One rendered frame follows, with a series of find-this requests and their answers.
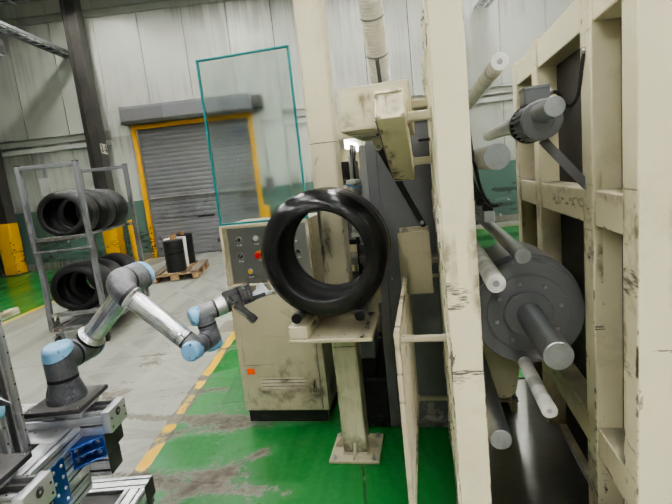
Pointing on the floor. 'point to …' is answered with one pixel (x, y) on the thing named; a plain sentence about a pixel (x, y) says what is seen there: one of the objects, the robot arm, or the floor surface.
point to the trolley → (62, 288)
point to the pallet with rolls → (180, 258)
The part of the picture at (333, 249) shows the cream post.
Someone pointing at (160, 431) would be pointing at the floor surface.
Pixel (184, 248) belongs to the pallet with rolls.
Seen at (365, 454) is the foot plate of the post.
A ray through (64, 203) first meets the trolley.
